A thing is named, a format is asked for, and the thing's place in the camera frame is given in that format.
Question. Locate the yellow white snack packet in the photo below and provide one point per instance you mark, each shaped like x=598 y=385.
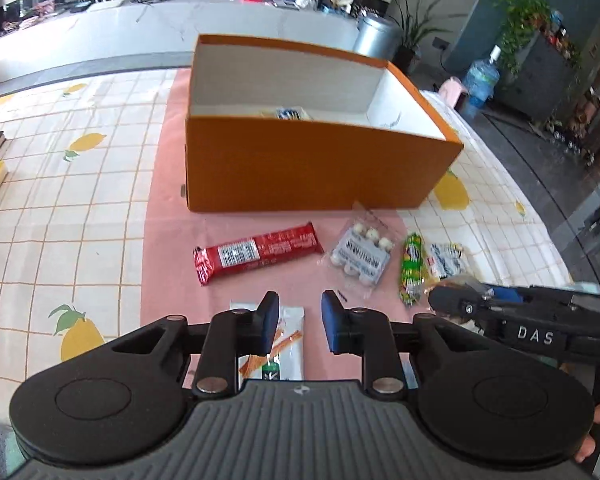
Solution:
x=446 y=260

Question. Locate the dark cabinet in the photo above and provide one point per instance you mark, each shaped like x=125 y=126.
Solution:
x=545 y=80

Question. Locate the orange cardboard box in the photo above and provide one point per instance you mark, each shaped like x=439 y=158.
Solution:
x=305 y=170

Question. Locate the pink mat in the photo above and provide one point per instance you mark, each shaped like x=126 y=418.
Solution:
x=170 y=240

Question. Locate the silver trash can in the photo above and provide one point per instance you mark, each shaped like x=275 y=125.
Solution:
x=377 y=37

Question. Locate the blue water bottle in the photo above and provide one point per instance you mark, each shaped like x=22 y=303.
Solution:
x=481 y=80

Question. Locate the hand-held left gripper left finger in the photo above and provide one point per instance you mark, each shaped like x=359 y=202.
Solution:
x=269 y=322

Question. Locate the teal striped cloth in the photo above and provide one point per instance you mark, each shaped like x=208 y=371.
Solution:
x=0 y=452

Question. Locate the red packet with white label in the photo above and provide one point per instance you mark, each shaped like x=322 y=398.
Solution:
x=260 y=252

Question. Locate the clear packet of white balls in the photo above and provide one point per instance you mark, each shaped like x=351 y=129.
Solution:
x=362 y=255

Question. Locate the white packet with orange sticks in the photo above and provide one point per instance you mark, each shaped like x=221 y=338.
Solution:
x=292 y=327

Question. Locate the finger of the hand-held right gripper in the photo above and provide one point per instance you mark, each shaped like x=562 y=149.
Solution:
x=455 y=301
x=505 y=294

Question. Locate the trailing green plant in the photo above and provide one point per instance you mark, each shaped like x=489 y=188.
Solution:
x=522 y=25

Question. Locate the white cloud print chip bag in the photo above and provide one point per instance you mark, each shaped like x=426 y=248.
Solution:
x=287 y=113

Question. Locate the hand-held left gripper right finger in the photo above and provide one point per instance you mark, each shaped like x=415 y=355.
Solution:
x=332 y=322

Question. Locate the wall socket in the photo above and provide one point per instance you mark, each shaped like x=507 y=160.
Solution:
x=441 y=43

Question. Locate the long leaf potted plant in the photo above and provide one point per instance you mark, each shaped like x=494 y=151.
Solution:
x=415 y=30

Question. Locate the green sausage stick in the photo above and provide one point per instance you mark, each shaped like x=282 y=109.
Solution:
x=412 y=270

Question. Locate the lemon print tablecloth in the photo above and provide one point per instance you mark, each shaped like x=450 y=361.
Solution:
x=55 y=240

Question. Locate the pink heater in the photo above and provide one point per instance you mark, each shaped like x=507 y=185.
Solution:
x=452 y=91

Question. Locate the white marble console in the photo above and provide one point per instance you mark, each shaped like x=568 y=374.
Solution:
x=180 y=35

